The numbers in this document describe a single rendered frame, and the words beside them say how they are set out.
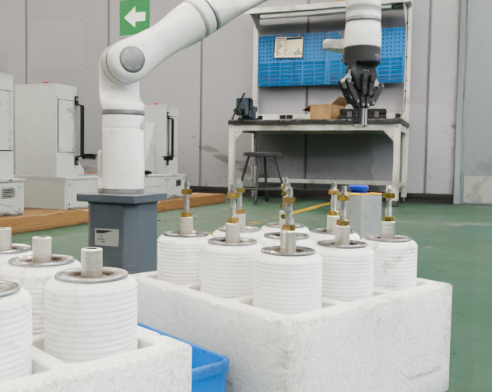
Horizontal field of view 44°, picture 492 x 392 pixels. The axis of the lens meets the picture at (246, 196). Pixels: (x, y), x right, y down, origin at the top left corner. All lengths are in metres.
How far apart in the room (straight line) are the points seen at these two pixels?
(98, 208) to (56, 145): 2.30
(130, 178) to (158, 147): 3.42
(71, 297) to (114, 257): 0.69
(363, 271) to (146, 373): 0.39
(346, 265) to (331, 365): 0.15
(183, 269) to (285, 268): 0.23
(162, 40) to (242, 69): 5.26
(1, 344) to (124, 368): 0.12
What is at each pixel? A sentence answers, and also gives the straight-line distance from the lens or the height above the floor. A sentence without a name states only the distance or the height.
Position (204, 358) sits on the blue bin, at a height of 0.11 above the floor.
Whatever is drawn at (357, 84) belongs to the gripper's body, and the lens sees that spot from 1.25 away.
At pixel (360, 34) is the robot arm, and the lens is 1.26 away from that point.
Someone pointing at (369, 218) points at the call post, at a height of 0.26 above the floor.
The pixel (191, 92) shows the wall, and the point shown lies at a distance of 6.81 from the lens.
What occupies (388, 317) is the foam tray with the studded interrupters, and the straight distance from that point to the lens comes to 0.91.
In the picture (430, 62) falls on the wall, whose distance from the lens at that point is 6.16.
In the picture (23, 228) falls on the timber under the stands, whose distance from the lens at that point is 3.21.
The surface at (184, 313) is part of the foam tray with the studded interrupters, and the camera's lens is 0.91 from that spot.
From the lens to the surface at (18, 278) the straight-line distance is 0.73.
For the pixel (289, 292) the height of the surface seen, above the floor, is 0.20.
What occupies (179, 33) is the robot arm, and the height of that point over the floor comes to 0.65.
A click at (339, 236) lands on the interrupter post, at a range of 0.92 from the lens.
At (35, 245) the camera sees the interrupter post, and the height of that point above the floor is 0.27.
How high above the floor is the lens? 0.38
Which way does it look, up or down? 3 degrees down
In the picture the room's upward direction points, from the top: 1 degrees clockwise
